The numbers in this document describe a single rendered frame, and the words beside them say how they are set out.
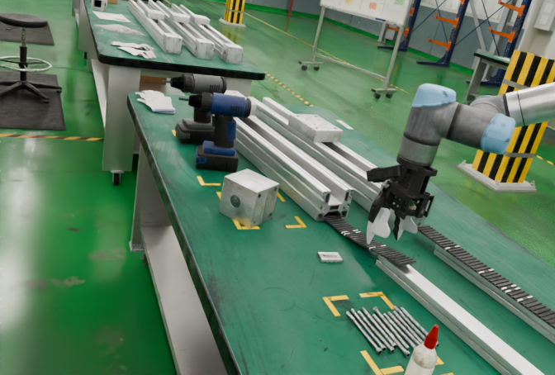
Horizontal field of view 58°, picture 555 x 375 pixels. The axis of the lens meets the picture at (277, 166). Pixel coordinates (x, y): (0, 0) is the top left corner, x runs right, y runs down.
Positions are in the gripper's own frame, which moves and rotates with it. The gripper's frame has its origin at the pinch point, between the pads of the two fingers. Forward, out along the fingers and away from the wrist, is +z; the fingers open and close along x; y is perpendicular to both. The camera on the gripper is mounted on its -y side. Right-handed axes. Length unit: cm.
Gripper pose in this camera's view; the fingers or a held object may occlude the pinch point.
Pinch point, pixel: (381, 235)
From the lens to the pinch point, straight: 115.7
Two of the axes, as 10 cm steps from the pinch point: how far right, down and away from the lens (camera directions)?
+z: -2.0, 9.1, 3.7
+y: 4.9, 4.2, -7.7
